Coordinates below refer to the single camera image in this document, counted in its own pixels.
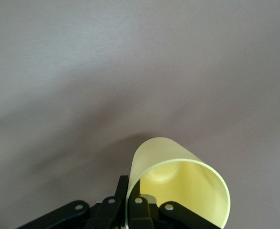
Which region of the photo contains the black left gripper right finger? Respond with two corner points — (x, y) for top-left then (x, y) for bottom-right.
(127, 180), (224, 229)

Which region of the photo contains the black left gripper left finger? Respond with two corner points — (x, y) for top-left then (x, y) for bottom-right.
(18, 175), (129, 229)

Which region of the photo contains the yellow plastic cup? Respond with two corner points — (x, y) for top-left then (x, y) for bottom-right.
(126, 137), (231, 229)

